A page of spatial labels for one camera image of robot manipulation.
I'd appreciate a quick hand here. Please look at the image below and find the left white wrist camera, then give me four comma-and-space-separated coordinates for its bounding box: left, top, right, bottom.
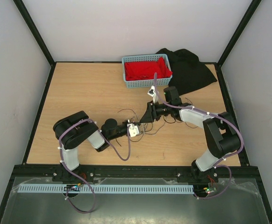
127, 124, 140, 138

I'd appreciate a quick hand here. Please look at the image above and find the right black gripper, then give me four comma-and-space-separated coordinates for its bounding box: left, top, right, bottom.
139, 100, 172, 124

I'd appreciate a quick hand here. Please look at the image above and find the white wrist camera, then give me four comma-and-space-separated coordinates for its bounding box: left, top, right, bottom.
147, 85, 159, 103
127, 124, 140, 138

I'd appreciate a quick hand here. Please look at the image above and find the black cloth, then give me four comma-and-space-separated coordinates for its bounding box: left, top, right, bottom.
157, 48, 217, 96

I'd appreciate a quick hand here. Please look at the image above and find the light blue slotted cable duct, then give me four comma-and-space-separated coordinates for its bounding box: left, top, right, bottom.
17, 184, 193, 194

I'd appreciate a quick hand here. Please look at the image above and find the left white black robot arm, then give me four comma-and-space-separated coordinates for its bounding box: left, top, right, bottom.
53, 111, 131, 181

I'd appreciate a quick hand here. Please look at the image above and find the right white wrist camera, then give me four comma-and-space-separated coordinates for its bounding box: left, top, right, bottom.
147, 85, 159, 103

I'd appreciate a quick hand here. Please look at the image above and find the light blue plastic basket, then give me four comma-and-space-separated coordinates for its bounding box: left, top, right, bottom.
122, 54, 172, 88

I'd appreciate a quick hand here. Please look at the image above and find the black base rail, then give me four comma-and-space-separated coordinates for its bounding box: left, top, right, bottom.
12, 164, 259, 184

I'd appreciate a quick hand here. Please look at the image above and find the black wire bundle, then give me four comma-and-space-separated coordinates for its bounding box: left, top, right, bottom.
114, 99, 199, 147

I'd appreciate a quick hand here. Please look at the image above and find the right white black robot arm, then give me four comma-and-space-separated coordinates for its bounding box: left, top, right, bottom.
140, 86, 244, 182

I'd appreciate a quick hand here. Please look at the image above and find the red cloth in basket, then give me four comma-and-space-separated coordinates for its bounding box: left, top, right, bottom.
124, 57, 172, 81

